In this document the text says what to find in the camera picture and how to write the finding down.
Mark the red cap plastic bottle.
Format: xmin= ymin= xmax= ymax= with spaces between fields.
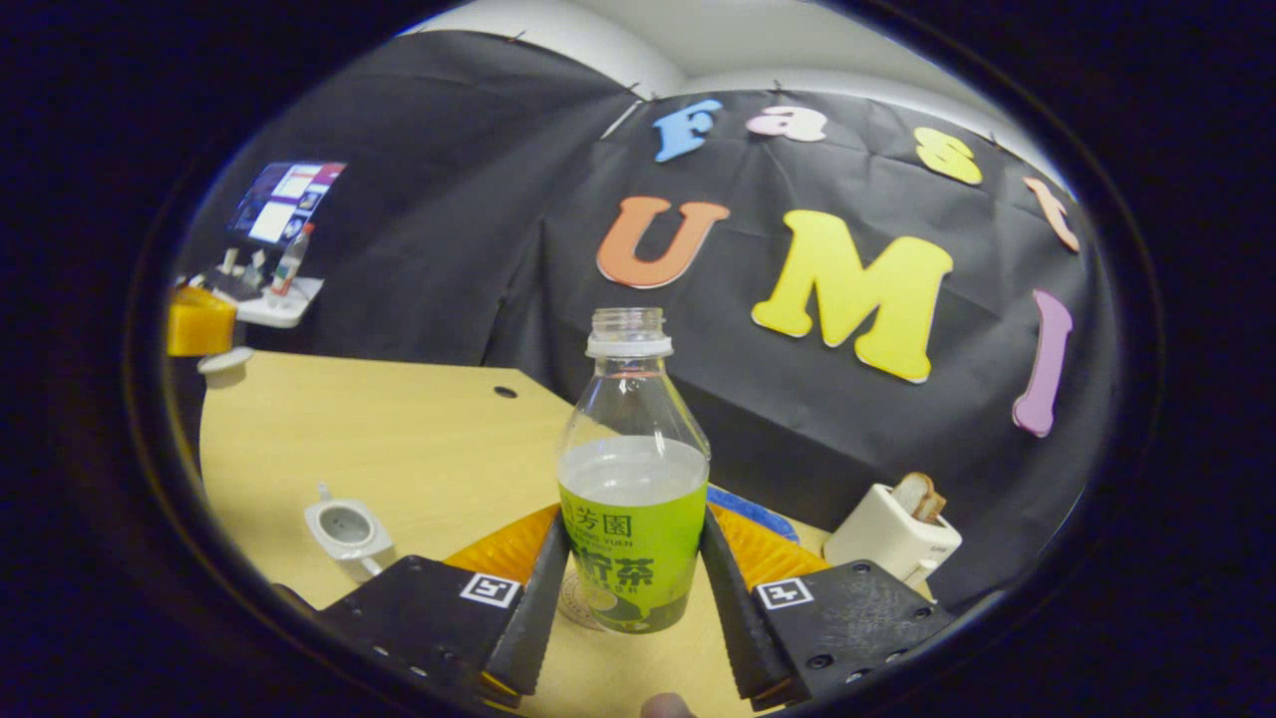
xmin=269 ymin=221 xmax=315 ymax=297

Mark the computer monitor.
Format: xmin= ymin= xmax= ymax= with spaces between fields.
xmin=227 ymin=162 xmax=348 ymax=250

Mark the black backdrop cloth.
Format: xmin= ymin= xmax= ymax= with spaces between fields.
xmin=174 ymin=30 xmax=1122 ymax=614

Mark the white teacup lid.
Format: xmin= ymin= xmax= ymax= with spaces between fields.
xmin=196 ymin=346 xmax=255 ymax=390

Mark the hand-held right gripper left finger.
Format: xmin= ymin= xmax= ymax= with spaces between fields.
xmin=317 ymin=504 xmax=571 ymax=711

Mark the bread slice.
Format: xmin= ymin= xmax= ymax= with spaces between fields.
xmin=890 ymin=472 xmax=948 ymax=526

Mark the green label water bottle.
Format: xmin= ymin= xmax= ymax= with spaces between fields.
xmin=555 ymin=307 xmax=712 ymax=635

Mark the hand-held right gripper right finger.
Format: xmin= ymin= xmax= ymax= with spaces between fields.
xmin=698 ymin=504 xmax=958 ymax=711

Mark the white toaster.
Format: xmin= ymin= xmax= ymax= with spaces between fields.
xmin=822 ymin=483 xmax=964 ymax=589

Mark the blue towel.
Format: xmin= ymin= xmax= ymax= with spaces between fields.
xmin=708 ymin=485 xmax=800 ymax=544

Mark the white side table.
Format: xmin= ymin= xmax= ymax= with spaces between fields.
xmin=179 ymin=269 xmax=325 ymax=330

